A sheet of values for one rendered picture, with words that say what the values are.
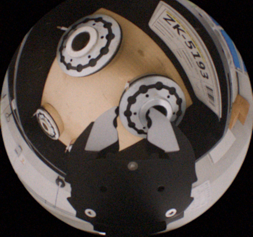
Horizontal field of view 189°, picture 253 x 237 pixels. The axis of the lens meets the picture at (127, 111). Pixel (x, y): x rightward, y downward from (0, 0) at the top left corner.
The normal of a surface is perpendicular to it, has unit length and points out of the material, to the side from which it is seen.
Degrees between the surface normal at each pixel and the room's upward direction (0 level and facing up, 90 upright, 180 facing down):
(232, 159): 90
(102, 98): 0
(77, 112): 0
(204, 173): 90
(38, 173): 90
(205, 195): 90
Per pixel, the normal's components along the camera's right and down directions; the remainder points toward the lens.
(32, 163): 0.69, -0.62
